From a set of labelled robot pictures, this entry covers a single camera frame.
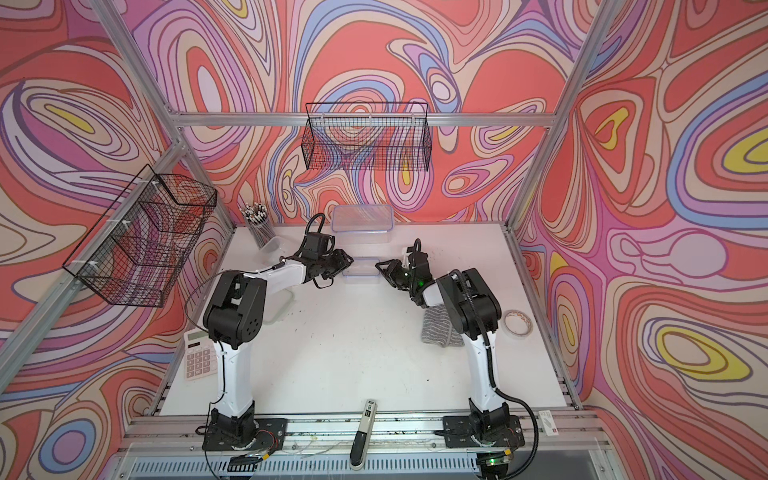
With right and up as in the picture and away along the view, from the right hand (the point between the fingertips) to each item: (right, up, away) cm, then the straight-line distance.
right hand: (377, 273), depth 102 cm
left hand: (-8, +4, 0) cm, 9 cm away
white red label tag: (+44, -36, -27) cm, 63 cm away
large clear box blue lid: (-7, +19, +22) cm, 30 cm away
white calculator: (-51, -22, -17) cm, 58 cm away
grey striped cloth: (+19, -16, -13) cm, 28 cm away
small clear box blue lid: (-5, +1, -3) cm, 6 cm away
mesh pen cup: (-40, +18, -3) cm, 44 cm away
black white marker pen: (-2, -36, -31) cm, 48 cm away
